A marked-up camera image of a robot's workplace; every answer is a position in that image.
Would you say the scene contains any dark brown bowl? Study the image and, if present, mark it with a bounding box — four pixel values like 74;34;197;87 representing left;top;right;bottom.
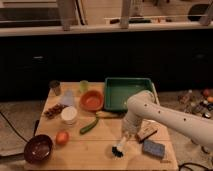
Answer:
24;134;53;164

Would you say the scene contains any green cup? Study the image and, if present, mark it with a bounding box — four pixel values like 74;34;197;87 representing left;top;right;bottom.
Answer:
79;80;89;93

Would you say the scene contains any orange bowl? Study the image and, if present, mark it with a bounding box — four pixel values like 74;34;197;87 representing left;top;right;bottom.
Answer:
79;90;104;111

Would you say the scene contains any black dish brush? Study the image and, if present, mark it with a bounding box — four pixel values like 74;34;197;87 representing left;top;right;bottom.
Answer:
112;135;129;158

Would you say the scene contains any wooden table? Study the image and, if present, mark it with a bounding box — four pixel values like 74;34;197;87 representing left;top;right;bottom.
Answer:
24;82;178;171

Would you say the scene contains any brown wooden block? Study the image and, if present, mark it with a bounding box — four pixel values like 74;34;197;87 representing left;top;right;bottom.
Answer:
135;123;158;143

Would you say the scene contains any blue sponge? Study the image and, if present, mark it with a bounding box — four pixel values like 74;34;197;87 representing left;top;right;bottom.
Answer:
142;140;165;158

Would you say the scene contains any clear plastic cup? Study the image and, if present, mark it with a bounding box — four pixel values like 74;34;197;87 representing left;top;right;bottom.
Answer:
59;90;74;106

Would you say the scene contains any green plastic tray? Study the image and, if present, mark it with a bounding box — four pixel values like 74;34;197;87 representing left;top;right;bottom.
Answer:
104;77;153;112

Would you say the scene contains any orange tomato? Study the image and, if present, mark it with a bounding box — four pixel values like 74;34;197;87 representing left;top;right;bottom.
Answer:
55;131;69;145

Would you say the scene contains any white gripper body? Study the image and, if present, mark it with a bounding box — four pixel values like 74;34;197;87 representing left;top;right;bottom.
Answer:
122;115;141;137

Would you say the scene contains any white cup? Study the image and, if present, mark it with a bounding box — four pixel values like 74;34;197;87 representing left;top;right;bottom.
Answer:
61;106;77;124

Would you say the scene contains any green cucumber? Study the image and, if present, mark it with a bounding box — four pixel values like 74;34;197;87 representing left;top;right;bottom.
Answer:
79;117;99;135

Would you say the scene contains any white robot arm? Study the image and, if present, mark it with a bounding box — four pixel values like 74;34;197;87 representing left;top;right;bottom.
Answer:
122;90;213;150

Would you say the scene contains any dark metal cup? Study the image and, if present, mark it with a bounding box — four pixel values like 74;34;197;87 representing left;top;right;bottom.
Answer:
49;80;61;96

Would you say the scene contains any brown nuts pile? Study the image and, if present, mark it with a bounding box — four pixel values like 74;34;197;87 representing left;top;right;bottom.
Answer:
44;104;66;119

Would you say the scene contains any black cable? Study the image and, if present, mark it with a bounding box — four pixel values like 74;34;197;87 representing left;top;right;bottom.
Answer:
0;111;29;144

